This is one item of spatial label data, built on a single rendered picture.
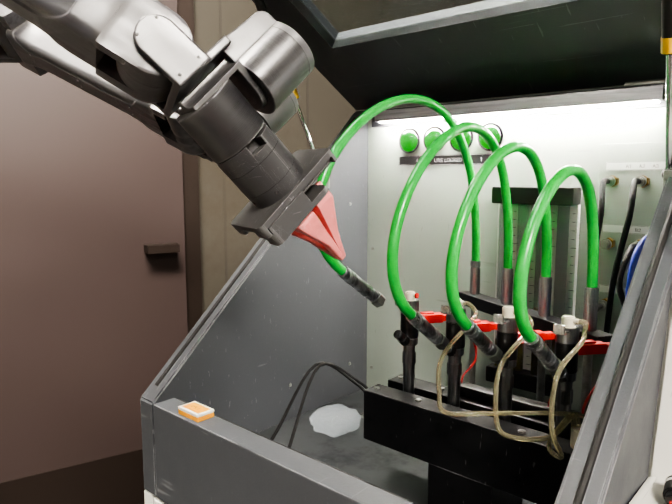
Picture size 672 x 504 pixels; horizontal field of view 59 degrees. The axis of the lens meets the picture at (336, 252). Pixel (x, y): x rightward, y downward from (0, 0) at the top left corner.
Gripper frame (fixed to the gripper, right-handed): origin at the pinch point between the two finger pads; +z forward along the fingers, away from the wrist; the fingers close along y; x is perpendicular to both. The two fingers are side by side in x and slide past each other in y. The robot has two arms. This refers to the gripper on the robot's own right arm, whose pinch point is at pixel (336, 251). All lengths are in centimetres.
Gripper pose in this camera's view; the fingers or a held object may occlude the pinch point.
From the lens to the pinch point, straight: 59.0
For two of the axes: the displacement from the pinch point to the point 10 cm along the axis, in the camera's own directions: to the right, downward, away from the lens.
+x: -5.5, -1.1, 8.3
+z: 5.8, 6.6, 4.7
